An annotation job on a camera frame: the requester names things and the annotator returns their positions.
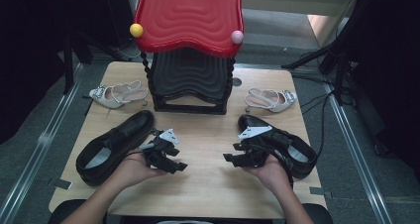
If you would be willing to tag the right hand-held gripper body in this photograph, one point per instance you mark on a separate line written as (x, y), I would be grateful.
(256, 148)

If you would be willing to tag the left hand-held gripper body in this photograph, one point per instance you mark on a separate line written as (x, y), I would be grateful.
(160, 149)

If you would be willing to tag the black leather shoe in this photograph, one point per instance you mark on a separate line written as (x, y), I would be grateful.
(297, 144)
(128, 130)

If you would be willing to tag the white heeled sandal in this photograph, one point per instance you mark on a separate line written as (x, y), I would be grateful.
(107, 100)
(280, 106)

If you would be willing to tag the red and black shoe rack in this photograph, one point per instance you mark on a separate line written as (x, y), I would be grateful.
(189, 19)

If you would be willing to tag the person's right hand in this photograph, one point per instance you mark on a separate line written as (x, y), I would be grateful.
(272, 174)

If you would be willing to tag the person's left hand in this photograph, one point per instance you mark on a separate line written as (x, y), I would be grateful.
(135, 169)

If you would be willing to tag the grey round table grommet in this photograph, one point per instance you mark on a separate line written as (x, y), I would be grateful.
(236, 82)

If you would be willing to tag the grey tape strip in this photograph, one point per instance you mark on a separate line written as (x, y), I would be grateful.
(61, 183)
(318, 191)

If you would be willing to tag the black chair armrest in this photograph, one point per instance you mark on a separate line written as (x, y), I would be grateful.
(66, 210)
(320, 214)

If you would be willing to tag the black tripod stand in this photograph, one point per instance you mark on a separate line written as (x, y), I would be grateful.
(340, 72)

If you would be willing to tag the black metal stand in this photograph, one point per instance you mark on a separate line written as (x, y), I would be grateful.
(68, 68)

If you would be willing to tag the dark curtain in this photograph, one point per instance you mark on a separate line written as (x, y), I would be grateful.
(389, 68)
(33, 52)

